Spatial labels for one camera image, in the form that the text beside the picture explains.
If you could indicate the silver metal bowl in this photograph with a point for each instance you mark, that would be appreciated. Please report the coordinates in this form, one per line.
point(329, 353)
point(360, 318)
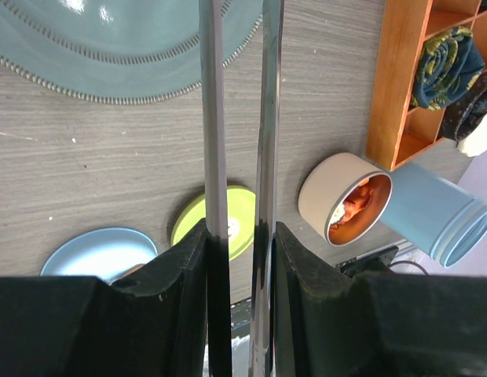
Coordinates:
point(329, 183)

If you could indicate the blue cylindrical lunch container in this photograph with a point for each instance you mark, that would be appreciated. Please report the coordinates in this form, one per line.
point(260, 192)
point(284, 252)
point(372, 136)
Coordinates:
point(441, 219)

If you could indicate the white folded cloth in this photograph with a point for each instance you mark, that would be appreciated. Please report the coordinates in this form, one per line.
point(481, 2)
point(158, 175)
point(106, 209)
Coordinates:
point(476, 143)

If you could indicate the orange wooden compartment tray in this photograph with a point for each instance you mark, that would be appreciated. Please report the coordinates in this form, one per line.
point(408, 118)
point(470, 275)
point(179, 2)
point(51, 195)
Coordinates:
point(398, 131)

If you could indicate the rolled black tie right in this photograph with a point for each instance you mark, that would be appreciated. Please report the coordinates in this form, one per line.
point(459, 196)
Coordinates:
point(463, 116)

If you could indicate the metal tongs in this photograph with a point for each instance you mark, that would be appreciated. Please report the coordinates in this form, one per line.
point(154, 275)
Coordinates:
point(217, 245)

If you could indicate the grey-blue plate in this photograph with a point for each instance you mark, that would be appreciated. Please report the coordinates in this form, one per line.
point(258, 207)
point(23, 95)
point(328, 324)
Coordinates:
point(108, 52)

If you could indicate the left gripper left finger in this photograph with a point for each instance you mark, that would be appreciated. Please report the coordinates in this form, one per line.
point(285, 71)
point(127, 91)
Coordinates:
point(152, 322)

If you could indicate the green round lid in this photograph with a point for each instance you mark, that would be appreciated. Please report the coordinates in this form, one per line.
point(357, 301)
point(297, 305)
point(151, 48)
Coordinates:
point(241, 214)

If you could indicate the pile of food pieces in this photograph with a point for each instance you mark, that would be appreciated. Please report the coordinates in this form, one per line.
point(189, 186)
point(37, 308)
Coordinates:
point(352, 205)

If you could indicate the blue lid with strap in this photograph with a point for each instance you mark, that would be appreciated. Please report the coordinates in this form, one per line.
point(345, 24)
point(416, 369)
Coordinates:
point(107, 253)

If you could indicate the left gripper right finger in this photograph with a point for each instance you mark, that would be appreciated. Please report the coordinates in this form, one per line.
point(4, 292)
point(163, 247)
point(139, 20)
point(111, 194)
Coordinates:
point(376, 323)

